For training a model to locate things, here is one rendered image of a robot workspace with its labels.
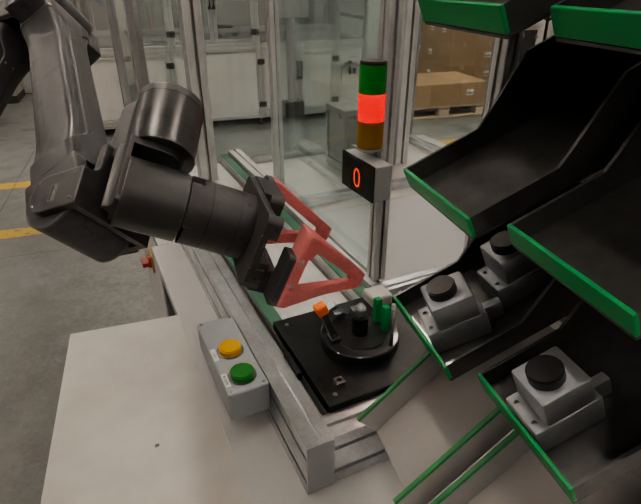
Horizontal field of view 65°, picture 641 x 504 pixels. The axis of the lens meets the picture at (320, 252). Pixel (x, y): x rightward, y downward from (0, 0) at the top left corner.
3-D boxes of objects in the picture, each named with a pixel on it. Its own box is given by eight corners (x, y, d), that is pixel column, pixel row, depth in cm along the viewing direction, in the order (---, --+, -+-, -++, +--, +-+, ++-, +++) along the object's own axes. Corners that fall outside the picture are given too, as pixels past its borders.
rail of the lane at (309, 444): (307, 495, 76) (306, 445, 71) (181, 245, 146) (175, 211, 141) (340, 481, 78) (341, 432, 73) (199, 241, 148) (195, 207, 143)
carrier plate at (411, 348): (329, 416, 78) (329, 406, 77) (273, 330, 97) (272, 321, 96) (453, 370, 87) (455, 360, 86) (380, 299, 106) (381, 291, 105)
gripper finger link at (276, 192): (335, 196, 53) (252, 168, 49) (359, 223, 46) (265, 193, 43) (310, 252, 55) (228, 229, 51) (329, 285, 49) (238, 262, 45)
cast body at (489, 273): (503, 311, 54) (489, 263, 51) (481, 289, 58) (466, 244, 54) (571, 273, 55) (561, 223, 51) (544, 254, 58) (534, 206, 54)
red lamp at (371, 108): (365, 124, 91) (367, 96, 89) (352, 118, 95) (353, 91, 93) (389, 121, 93) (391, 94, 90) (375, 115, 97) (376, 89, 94)
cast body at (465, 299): (436, 354, 54) (416, 310, 50) (424, 327, 57) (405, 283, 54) (512, 325, 53) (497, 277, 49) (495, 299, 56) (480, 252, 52)
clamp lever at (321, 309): (331, 341, 86) (316, 311, 82) (326, 334, 88) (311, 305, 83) (348, 330, 87) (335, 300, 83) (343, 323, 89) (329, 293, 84)
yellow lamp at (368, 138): (364, 151, 93) (365, 125, 91) (351, 144, 97) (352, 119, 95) (387, 148, 95) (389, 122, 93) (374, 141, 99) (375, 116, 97)
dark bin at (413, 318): (450, 382, 51) (429, 334, 47) (398, 309, 62) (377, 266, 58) (690, 246, 51) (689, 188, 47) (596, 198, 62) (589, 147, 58)
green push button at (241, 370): (234, 390, 82) (233, 381, 81) (227, 375, 85) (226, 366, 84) (258, 382, 84) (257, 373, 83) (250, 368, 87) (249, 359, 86)
